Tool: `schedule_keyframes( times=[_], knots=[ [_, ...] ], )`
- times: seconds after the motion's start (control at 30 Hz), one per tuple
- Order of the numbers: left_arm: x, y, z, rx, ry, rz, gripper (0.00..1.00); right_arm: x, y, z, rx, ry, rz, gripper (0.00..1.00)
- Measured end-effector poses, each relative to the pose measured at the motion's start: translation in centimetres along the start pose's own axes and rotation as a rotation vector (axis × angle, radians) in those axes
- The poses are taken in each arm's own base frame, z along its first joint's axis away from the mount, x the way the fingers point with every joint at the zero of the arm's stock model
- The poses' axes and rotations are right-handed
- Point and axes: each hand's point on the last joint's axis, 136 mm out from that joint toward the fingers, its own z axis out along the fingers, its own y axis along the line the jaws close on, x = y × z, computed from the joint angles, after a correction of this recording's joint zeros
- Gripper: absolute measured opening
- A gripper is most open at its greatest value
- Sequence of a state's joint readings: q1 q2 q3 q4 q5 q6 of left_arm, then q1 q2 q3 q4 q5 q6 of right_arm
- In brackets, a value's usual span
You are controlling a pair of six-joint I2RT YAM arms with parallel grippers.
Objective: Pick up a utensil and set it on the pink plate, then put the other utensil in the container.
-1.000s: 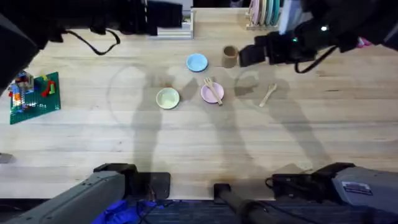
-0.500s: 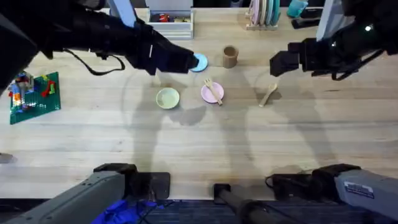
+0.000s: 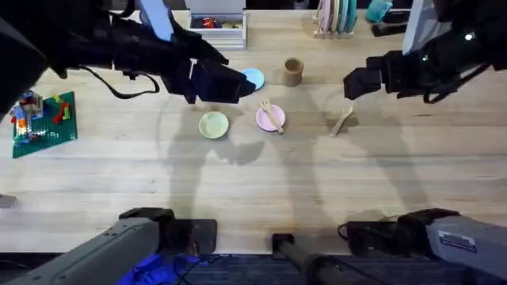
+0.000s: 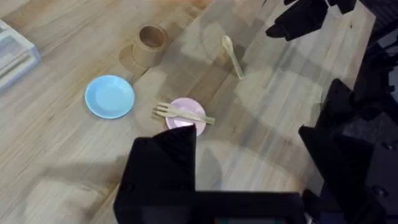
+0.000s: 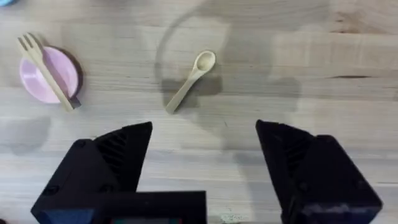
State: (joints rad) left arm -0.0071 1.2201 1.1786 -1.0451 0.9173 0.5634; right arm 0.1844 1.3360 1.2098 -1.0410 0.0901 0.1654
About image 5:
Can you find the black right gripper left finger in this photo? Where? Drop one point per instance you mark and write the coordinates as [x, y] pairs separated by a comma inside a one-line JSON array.
[[102, 165]]

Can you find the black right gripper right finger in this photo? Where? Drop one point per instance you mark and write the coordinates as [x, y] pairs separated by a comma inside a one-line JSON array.
[[317, 180]]

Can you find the pink plate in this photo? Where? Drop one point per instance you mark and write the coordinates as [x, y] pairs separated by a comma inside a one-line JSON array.
[[46, 76]]

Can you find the blue container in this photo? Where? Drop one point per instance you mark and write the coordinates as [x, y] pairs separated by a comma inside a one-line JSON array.
[[7, 2]]

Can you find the wooden fork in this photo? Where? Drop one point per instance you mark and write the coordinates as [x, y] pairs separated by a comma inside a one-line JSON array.
[[43, 70]]

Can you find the wooden spoon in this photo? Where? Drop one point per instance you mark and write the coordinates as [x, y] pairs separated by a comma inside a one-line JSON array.
[[191, 81]]

